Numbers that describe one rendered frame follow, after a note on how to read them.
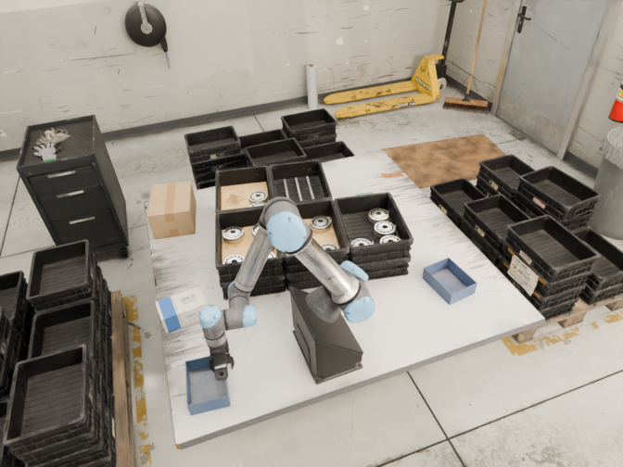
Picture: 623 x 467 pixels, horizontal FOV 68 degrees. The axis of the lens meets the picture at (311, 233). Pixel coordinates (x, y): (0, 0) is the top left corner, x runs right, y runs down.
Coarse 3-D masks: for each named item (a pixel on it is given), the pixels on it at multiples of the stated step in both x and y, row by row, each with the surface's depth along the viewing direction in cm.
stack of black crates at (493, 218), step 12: (468, 204) 306; (480, 204) 310; (492, 204) 314; (504, 204) 310; (468, 216) 305; (480, 216) 311; (492, 216) 311; (504, 216) 310; (516, 216) 302; (528, 216) 293; (468, 228) 306; (480, 228) 295; (492, 228) 301; (504, 228) 301; (480, 240) 297; (492, 240) 286; (492, 252) 288
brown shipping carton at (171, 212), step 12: (156, 192) 261; (168, 192) 261; (180, 192) 261; (192, 192) 268; (156, 204) 252; (168, 204) 252; (180, 204) 252; (192, 204) 261; (156, 216) 245; (168, 216) 247; (180, 216) 248; (192, 216) 255; (156, 228) 250; (168, 228) 251; (180, 228) 253; (192, 228) 254
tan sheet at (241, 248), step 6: (246, 228) 238; (246, 234) 234; (222, 240) 232; (246, 240) 231; (252, 240) 231; (222, 246) 228; (228, 246) 228; (234, 246) 228; (240, 246) 227; (246, 246) 227; (222, 252) 225; (228, 252) 225; (234, 252) 224; (240, 252) 224; (246, 252) 224; (276, 252) 223; (222, 258) 222
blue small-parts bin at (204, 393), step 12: (192, 360) 185; (204, 360) 187; (192, 372) 188; (204, 372) 188; (192, 384) 184; (204, 384) 184; (216, 384) 184; (192, 396) 180; (204, 396) 180; (216, 396) 180; (228, 396) 175; (192, 408) 171; (204, 408) 173; (216, 408) 175
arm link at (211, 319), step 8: (200, 312) 160; (208, 312) 159; (216, 312) 159; (200, 320) 159; (208, 320) 157; (216, 320) 159; (208, 328) 160; (216, 328) 160; (224, 328) 161; (208, 336) 163; (216, 336) 163
